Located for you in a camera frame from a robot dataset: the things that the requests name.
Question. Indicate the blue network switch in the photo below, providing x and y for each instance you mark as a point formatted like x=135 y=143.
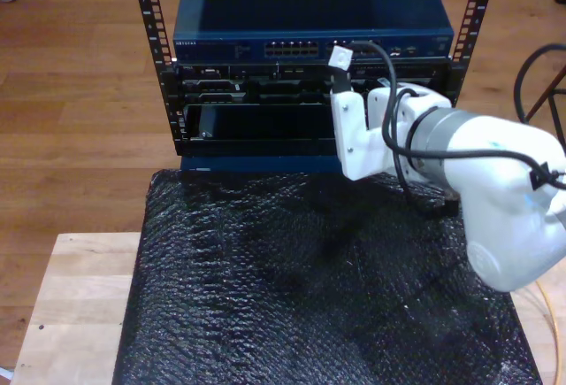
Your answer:
x=265 y=4

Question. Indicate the black rack drawer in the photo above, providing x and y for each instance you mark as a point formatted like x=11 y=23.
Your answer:
x=265 y=147

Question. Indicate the black bubble mat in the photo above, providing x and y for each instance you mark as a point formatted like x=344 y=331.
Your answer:
x=265 y=292

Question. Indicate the blue rack base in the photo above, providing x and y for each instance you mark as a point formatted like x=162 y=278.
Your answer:
x=265 y=164

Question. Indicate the black rack server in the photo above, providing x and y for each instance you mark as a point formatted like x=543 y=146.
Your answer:
x=265 y=82

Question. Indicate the black perforated rack post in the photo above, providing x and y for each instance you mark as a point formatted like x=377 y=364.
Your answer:
x=457 y=79
x=170 y=93

